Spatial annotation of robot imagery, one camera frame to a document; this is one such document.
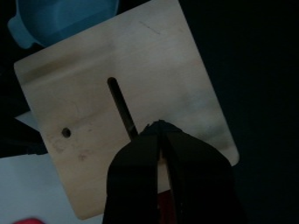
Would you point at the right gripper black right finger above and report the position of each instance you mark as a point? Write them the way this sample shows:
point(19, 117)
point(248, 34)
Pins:
point(202, 180)

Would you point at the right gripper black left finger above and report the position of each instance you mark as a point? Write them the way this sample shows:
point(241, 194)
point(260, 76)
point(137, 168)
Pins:
point(133, 180)

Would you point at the red drawer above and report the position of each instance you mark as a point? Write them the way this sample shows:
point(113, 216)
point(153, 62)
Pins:
point(166, 208)

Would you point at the red dough disc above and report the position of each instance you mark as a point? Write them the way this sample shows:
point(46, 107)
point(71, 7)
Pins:
point(30, 221)

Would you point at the wooden drawer box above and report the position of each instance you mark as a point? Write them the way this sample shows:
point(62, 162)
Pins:
point(129, 87)

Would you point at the light blue plastic bowl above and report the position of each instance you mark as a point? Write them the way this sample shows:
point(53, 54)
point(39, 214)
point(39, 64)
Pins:
point(58, 20)

